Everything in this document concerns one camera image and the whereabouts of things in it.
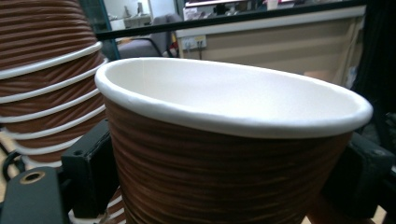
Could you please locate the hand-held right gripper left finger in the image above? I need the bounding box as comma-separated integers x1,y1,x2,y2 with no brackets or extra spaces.
61,119,120,219

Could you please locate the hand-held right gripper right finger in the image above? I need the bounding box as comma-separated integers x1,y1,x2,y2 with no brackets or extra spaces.
321,132,396,219

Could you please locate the black wire cup holder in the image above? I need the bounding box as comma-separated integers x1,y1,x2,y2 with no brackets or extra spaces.
0,141,26,183

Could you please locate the stack of brown paper cups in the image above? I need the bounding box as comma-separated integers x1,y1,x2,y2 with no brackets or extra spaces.
0,0,127,224

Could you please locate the single brown paper cup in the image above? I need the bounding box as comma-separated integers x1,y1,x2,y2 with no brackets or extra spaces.
93,57,375,224

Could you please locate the black curtain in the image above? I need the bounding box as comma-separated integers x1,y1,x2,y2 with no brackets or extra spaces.
351,0,396,155

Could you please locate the grey chair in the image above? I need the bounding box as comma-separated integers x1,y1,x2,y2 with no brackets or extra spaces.
117,13,184,60

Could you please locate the beige partition panel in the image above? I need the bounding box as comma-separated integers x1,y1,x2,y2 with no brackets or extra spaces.
175,5,367,89

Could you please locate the white wall socket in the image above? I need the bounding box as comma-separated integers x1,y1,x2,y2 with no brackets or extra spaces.
181,35,208,51

